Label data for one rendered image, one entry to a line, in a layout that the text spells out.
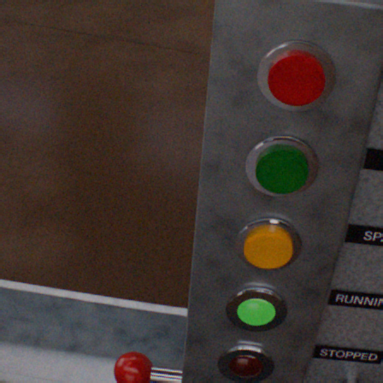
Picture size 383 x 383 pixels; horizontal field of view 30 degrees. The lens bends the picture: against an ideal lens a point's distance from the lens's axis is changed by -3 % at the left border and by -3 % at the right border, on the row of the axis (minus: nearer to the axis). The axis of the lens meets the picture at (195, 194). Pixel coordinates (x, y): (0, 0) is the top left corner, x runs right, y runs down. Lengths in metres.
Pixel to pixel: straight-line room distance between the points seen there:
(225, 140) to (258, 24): 0.06
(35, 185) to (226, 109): 2.38
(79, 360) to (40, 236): 1.79
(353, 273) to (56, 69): 3.09
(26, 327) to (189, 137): 2.29
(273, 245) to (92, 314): 0.36
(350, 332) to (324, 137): 0.16
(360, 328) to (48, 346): 0.36
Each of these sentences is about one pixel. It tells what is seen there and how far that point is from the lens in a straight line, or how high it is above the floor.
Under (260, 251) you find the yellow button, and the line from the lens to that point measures 0.39.
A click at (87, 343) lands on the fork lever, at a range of 0.73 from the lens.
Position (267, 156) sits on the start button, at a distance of 0.35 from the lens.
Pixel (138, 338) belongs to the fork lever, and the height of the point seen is 1.08.
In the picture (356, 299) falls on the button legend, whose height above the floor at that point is 1.32.
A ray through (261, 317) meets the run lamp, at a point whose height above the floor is 1.32.
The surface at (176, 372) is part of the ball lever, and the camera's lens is 0.57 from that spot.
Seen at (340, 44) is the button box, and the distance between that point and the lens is 0.33.
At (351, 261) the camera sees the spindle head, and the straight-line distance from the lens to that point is 0.43.
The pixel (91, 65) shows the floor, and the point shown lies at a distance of 3.50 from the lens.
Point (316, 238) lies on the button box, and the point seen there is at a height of 1.38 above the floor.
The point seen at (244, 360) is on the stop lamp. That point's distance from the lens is 0.46.
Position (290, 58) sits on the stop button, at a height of 1.49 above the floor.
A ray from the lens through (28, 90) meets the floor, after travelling 3.31.
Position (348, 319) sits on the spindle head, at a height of 1.31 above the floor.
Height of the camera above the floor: 1.63
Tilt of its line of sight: 38 degrees down
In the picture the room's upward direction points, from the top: 5 degrees clockwise
